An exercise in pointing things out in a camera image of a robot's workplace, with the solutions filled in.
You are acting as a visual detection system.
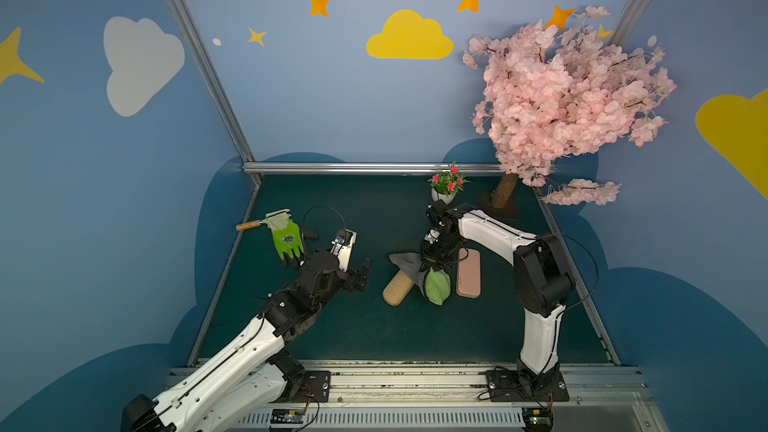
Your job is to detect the grey green microfibre cloth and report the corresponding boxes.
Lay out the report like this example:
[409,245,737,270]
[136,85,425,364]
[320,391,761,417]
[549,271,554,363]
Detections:
[388,252,451,306]

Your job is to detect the beige cork eyeglass case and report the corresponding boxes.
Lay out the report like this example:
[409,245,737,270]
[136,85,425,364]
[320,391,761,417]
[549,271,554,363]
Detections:
[382,270,414,306]

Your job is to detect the pink eyeglass case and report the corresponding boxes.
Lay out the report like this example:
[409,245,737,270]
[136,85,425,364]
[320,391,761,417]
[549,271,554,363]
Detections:
[456,248,482,299]

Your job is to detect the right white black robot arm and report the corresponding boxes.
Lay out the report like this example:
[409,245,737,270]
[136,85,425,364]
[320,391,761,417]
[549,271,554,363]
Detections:
[415,200,575,388]

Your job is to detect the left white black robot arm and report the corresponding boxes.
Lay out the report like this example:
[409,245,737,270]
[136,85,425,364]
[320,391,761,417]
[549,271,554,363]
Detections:
[120,251,372,431]

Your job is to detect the small potted pink flowers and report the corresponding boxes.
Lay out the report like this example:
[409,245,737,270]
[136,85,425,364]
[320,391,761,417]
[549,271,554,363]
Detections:
[429,163,468,204]

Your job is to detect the green black work glove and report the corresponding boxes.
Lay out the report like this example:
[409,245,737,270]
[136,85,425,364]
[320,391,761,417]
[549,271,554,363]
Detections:
[271,220,319,263]

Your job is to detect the pink cherry blossom tree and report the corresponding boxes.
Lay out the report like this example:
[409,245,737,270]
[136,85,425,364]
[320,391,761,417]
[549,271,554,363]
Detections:
[463,6,676,212]

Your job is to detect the right green circuit board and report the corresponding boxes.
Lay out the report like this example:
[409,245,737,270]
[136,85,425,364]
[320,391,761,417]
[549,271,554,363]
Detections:
[522,408,554,432]

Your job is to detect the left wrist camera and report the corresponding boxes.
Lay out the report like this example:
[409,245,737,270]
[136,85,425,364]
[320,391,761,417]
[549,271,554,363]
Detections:
[330,229,357,272]

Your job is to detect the wooden handled garden trowel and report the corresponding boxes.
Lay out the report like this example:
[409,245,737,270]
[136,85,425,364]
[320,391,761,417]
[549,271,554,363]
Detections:
[235,209,291,232]

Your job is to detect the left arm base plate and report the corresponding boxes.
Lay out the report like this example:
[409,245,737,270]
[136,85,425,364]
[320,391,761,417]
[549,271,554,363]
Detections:
[280,370,332,403]

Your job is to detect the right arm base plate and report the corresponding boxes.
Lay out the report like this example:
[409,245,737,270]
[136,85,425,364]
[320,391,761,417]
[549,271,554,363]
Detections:
[484,367,570,404]

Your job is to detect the aluminium front rail frame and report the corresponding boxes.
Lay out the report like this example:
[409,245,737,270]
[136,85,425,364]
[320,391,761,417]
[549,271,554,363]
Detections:
[227,357,666,431]

